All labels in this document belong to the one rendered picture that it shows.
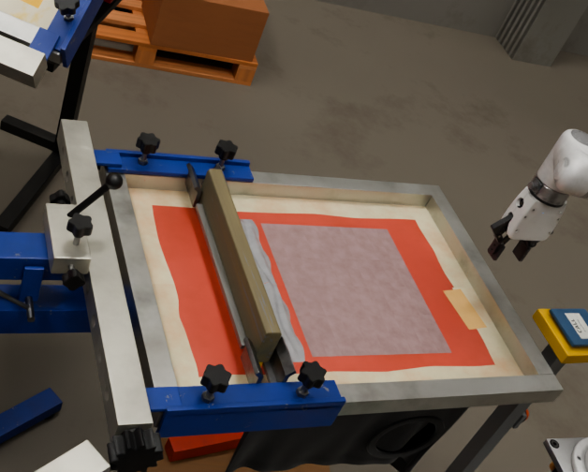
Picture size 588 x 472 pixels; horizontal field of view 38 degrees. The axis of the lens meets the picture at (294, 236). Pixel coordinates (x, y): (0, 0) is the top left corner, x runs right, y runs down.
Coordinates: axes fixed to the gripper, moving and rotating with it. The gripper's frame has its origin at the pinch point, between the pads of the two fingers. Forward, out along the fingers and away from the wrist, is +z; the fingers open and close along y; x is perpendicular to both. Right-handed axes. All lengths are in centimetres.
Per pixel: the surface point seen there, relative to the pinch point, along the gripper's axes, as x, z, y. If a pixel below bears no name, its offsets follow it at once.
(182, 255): 8, 12, -64
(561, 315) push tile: -8.0, 10.5, 16.1
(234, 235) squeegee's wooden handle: 2, 2, -59
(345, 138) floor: 185, 104, 77
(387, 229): 17.6, 11.8, -15.8
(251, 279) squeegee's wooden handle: -8, 2, -58
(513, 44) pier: 292, 94, 234
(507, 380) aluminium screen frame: -25.7, 9.0, -9.8
